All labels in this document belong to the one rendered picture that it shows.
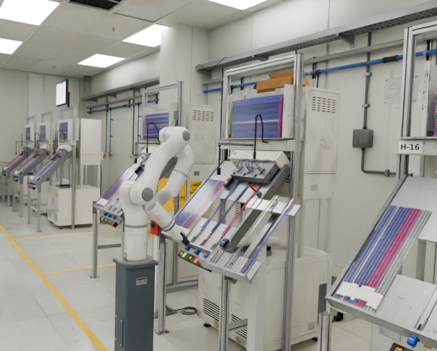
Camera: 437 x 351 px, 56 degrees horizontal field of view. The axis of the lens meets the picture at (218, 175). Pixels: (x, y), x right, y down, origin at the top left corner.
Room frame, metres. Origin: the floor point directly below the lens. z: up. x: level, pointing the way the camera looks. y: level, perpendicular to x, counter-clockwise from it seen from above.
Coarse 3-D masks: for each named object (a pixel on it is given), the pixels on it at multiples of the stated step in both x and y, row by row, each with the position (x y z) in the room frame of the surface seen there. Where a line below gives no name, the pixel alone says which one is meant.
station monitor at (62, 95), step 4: (64, 80) 6.47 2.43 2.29; (56, 84) 6.84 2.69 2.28; (60, 84) 6.66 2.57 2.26; (64, 84) 6.46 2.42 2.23; (56, 88) 6.84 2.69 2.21; (60, 88) 6.66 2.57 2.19; (64, 88) 6.46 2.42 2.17; (56, 92) 6.84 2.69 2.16; (60, 92) 6.66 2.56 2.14; (64, 92) 6.46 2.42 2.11; (68, 92) 6.67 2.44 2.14; (56, 96) 6.84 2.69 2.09; (60, 96) 6.66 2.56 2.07; (64, 96) 6.45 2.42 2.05; (68, 96) 6.69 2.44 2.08; (56, 100) 6.84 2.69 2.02; (60, 100) 6.66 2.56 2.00; (64, 100) 6.45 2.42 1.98; (68, 100) 6.69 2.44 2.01; (56, 104) 6.83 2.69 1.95; (60, 104) 6.66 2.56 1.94; (64, 104) 6.55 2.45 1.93; (68, 104) 6.69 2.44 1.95
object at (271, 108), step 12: (276, 96) 2.59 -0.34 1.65; (240, 108) 2.89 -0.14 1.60; (252, 108) 2.78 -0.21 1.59; (264, 108) 2.68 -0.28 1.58; (276, 108) 2.59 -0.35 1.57; (240, 120) 2.88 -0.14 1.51; (252, 120) 2.78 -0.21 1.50; (264, 120) 2.68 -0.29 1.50; (276, 120) 2.58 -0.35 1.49; (240, 132) 2.88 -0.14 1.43; (252, 132) 2.77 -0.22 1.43; (264, 132) 2.68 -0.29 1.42; (276, 132) 2.58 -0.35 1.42
